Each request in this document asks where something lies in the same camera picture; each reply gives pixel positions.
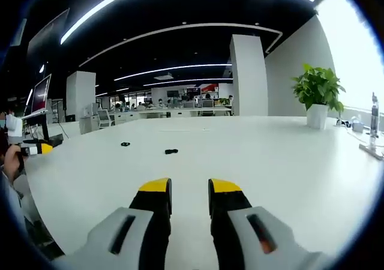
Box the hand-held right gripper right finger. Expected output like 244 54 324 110
208 178 304 270

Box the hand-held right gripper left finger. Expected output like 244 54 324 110
86 178 173 270

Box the person's left hand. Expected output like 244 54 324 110
3 145 28 183

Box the black laptop stand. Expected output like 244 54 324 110
23 116 64 147

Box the computer monitor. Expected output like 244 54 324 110
21 73 53 120

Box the white office chair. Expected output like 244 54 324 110
97 109 116 129

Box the dark hanging screen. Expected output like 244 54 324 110
26 7 71 74

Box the long white office desk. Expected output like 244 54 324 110
113 106 233 124

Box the small light blue box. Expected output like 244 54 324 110
351 117 364 133

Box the green potted plant white pot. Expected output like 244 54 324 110
290 63 346 130

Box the upright metal device on base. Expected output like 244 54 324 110
359 91 384 161

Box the long ceiling light strip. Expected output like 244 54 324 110
59 0 316 46

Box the thin cable on table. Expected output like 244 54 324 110
346 130 374 145

